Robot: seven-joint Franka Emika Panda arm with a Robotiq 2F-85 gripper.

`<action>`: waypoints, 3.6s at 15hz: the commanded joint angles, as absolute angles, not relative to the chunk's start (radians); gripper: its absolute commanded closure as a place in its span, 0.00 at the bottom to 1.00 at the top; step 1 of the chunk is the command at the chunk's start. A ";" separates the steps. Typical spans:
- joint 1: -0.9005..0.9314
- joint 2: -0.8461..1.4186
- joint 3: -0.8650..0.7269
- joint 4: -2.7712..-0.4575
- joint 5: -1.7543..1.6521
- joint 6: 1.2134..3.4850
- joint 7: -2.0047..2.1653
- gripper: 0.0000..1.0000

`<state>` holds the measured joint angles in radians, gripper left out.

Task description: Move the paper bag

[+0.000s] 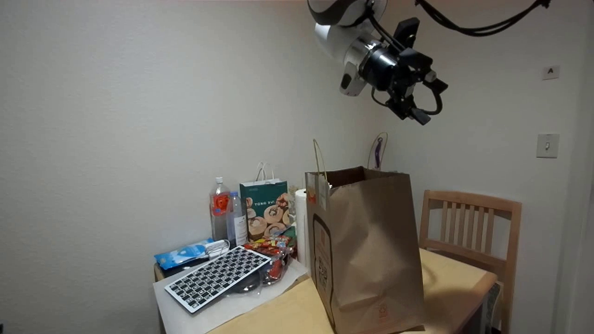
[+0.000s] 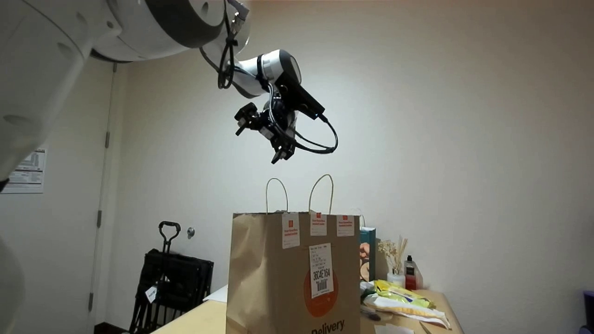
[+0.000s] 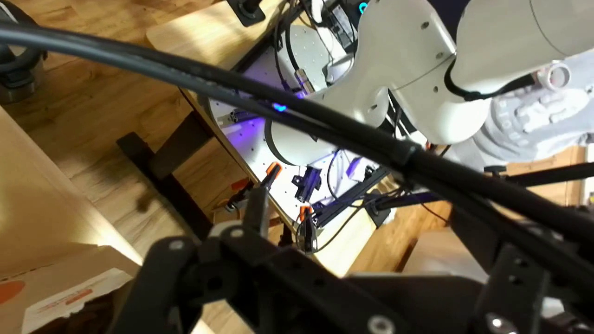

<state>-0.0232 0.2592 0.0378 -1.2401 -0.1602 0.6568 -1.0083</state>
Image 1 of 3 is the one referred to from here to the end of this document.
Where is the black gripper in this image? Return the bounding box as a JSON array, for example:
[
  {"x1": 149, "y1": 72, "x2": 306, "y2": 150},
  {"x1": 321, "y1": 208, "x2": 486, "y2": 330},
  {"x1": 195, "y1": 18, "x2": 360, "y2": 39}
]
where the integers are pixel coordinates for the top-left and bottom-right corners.
[{"x1": 360, "y1": 41, "x2": 449, "y2": 128}]

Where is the brown McDelivery paper bag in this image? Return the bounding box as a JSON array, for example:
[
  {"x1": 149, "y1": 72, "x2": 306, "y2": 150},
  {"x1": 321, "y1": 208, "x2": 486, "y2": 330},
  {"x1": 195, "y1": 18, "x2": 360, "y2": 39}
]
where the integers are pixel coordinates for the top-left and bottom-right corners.
[{"x1": 303, "y1": 130, "x2": 429, "y2": 334}]

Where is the teal donut print gift bag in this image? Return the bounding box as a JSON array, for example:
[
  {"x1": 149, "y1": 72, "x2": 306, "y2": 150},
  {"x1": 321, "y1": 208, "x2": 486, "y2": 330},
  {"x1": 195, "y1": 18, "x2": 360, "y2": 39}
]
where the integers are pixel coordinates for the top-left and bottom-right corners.
[{"x1": 238, "y1": 161, "x2": 292, "y2": 245}]

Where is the wooden slat back chair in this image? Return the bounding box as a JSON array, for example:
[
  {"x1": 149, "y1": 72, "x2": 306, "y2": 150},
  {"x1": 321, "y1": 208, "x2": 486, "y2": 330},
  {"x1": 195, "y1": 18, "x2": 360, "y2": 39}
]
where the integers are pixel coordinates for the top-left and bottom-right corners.
[{"x1": 418, "y1": 187, "x2": 524, "y2": 334}]

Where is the white paper towel roll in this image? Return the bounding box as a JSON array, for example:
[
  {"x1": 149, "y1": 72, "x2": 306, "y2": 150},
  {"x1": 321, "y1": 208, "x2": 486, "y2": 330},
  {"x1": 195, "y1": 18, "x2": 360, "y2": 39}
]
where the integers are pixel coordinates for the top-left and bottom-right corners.
[{"x1": 292, "y1": 185, "x2": 312, "y2": 269}]

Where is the red snack packet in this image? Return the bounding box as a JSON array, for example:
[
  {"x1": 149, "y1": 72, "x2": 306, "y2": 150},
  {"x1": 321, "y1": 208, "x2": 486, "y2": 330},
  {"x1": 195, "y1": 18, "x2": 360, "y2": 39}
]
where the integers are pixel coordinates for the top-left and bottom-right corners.
[{"x1": 243, "y1": 235, "x2": 299, "y2": 289}]

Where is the clear plastic bottle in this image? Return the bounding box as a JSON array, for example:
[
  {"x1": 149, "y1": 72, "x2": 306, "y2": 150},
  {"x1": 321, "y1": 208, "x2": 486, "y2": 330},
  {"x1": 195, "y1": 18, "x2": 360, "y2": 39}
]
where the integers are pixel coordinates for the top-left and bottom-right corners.
[{"x1": 228, "y1": 189, "x2": 251, "y2": 248}]

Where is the water bottle with red label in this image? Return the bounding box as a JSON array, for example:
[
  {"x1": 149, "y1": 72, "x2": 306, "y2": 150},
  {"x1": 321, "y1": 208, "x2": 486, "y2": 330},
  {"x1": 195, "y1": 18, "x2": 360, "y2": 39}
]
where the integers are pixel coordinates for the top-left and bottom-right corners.
[{"x1": 208, "y1": 174, "x2": 234, "y2": 243}]

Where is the black keyboard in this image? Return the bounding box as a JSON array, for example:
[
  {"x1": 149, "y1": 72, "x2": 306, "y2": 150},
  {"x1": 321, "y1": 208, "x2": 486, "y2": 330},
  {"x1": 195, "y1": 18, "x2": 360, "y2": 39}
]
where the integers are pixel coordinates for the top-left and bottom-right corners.
[{"x1": 164, "y1": 245, "x2": 275, "y2": 315}]

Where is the blue package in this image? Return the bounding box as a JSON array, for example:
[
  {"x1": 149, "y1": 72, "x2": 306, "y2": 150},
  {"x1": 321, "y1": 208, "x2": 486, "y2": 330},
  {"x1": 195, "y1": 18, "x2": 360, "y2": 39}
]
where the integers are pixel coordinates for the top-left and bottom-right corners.
[{"x1": 152, "y1": 237, "x2": 232, "y2": 274}]

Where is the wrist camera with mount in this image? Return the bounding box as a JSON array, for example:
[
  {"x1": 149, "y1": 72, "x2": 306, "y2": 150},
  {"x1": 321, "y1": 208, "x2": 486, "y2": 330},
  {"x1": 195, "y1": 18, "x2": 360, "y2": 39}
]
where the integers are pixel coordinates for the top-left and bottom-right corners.
[{"x1": 394, "y1": 15, "x2": 423, "y2": 50}]

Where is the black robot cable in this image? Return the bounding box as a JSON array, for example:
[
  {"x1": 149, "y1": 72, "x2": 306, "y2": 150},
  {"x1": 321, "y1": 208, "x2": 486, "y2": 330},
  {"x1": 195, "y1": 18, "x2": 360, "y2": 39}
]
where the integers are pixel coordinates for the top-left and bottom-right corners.
[{"x1": 370, "y1": 0, "x2": 553, "y2": 118}]

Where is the white light switch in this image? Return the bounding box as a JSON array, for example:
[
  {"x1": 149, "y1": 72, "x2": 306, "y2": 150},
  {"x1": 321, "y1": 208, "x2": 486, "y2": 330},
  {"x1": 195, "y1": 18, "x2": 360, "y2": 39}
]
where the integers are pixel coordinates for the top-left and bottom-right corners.
[{"x1": 535, "y1": 131, "x2": 561, "y2": 161}]

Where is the small white wall plate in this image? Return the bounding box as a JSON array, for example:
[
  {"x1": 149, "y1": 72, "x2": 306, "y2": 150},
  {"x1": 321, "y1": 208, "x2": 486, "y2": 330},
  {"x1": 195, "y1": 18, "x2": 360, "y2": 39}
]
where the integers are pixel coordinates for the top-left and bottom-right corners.
[{"x1": 540, "y1": 63, "x2": 563, "y2": 81}]

